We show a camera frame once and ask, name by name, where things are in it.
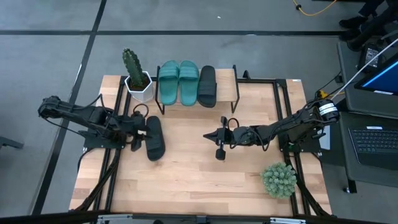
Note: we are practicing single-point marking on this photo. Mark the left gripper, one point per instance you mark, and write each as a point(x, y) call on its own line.
point(136, 124)

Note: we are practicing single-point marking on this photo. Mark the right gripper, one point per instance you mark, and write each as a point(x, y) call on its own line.
point(231, 137)

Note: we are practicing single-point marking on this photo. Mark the black rubber slide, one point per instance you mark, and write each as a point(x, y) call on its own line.
point(207, 87)
point(157, 149)

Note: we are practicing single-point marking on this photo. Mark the green rubber slide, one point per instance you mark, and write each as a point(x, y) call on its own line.
point(168, 84)
point(188, 84)

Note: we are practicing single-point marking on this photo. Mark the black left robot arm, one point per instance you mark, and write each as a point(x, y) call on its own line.
point(77, 113)

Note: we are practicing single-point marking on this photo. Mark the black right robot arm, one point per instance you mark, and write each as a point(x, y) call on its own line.
point(295, 124)

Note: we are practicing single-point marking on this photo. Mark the wooden shelf black metal legs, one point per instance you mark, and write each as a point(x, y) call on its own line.
point(225, 85)

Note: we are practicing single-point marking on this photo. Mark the white hexagonal plant pot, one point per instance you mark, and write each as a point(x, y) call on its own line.
point(146, 93)

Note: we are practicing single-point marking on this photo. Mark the green cactus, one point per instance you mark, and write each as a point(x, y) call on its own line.
point(132, 65)

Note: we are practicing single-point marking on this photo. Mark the round green succulent plant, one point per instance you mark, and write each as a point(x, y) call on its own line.
point(279, 181)

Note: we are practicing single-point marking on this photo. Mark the yellow plug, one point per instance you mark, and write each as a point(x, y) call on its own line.
point(322, 94)

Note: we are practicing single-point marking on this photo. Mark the grey metal furniture leg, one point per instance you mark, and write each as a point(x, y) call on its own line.
point(11, 143)

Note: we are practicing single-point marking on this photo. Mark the grey side table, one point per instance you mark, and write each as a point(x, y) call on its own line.
point(367, 109)

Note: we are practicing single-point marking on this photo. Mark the black laptop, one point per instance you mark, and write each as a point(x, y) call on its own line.
point(373, 143)

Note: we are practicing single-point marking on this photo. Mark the black power adapter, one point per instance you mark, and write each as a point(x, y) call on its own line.
point(370, 56)

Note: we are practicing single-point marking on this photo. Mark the monitor with blue screen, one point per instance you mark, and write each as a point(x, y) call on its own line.
point(384, 79)

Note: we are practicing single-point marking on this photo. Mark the person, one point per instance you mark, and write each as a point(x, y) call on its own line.
point(353, 22)

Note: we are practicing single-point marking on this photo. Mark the black aluminium table frame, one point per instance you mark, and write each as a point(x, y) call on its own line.
point(264, 80)

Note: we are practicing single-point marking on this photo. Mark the black camera mount frame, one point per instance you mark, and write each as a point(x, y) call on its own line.
point(186, 218)

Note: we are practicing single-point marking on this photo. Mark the silver aluminium bracket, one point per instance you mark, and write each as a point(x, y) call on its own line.
point(287, 221)
point(115, 219)

